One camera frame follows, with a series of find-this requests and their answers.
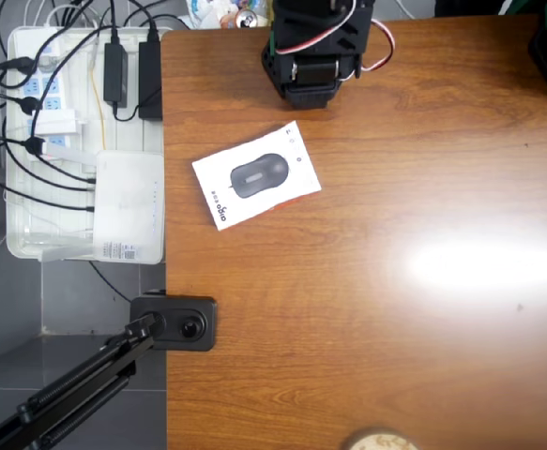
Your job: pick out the white power strip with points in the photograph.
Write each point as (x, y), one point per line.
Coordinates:
(50, 86)

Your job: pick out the wide black power adapter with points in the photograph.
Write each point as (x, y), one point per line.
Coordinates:
(150, 79)

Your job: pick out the white plug adapter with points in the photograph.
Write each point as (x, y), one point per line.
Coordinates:
(57, 123)

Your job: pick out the white wifi router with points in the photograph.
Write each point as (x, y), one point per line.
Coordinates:
(130, 206)

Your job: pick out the black clamp boom stand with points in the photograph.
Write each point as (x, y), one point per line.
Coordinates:
(179, 323)

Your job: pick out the silver drink can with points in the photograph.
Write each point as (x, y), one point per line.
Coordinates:
(246, 19)

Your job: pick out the white orange mouse box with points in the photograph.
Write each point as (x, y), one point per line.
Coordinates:
(256, 175)

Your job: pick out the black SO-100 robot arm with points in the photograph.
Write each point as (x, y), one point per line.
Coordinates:
(320, 70)

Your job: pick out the slim black power adapter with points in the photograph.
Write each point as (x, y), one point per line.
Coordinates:
(115, 75)

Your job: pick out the printed plastic bag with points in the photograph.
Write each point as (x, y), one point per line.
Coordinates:
(207, 11)

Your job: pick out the round wooden coaster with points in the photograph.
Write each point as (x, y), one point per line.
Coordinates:
(381, 440)

